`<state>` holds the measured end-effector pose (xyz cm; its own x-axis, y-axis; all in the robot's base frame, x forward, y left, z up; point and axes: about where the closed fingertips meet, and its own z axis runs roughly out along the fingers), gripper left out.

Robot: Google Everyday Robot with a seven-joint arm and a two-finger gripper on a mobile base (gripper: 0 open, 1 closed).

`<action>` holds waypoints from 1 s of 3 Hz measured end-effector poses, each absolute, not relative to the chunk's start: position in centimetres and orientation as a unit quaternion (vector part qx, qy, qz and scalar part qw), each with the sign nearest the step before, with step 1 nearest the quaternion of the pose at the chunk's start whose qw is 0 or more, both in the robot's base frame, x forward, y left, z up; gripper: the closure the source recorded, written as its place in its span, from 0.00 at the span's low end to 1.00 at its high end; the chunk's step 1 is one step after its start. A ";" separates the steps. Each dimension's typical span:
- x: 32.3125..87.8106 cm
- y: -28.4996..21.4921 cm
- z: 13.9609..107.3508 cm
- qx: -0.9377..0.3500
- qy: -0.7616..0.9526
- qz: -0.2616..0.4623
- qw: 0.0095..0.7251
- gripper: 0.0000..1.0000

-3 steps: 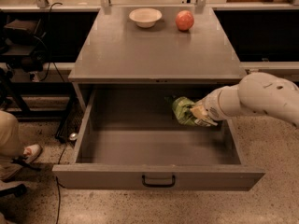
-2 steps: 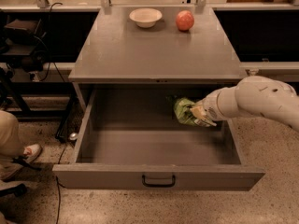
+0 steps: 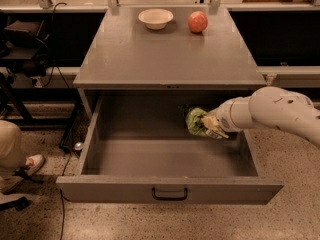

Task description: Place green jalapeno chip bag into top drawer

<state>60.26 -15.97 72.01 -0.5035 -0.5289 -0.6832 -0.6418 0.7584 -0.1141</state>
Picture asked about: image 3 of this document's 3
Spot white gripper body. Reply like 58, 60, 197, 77
209, 100, 239, 132

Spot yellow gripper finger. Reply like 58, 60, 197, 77
201, 115, 220, 131

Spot green jalapeno chip bag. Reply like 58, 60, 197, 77
179, 105, 229, 139

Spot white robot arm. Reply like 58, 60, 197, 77
201, 86, 320, 147

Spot grey open top drawer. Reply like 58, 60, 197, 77
57, 91, 283, 205

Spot red apple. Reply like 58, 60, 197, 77
188, 11, 208, 33

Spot grey cabinet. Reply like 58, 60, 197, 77
72, 5, 268, 121

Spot white paper bowl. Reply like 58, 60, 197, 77
138, 8, 173, 30

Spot small silver round object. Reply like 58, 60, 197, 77
74, 142, 84, 151

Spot black mesh panel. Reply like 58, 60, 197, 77
59, 103, 90, 155

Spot white red shoe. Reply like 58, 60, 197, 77
25, 154, 45, 176

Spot black chair base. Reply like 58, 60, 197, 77
0, 171, 43, 211

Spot person leg beige trousers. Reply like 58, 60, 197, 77
0, 120, 26, 194

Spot black equipment stand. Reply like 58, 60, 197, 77
0, 10, 81, 128

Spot black drawer handle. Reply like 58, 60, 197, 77
151, 187, 188, 202

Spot black hanging cable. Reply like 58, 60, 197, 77
39, 2, 72, 89

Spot black floor cable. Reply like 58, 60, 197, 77
58, 152, 73, 240

